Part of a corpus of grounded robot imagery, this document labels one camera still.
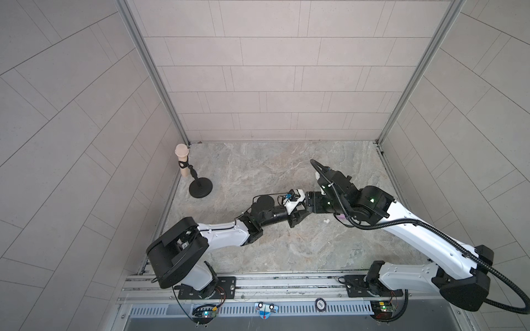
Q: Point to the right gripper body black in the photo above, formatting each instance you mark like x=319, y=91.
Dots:
x=323, y=204

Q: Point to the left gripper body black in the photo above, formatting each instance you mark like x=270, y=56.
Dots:
x=289, y=219

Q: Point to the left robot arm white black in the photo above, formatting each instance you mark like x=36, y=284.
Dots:
x=175, y=255

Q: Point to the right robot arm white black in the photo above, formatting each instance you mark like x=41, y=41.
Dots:
x=459, y=272

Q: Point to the round black sticker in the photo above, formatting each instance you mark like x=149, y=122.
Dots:
x=320, y=305

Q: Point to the blue white small device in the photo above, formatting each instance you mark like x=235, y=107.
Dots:
x=265, y=310

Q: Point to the beige microphone on black stand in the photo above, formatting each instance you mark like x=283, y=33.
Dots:
x=200, y=187

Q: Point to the right green circuit board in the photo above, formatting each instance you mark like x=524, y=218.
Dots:
x=382, y=310

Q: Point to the green circuit board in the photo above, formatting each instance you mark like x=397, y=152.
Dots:
x=204, y=314
x=382, y=310

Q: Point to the left green circuit board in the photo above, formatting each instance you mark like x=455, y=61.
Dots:
x=204, y=314

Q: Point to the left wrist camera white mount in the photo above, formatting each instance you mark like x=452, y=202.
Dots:
x=293, y=199

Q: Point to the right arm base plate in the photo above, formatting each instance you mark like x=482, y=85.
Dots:
x=357, y=286

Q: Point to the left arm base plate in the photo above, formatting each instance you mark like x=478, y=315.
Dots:
x=224, y=288

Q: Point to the aluminium rail frame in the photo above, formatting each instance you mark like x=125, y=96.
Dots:
x=254, y=287

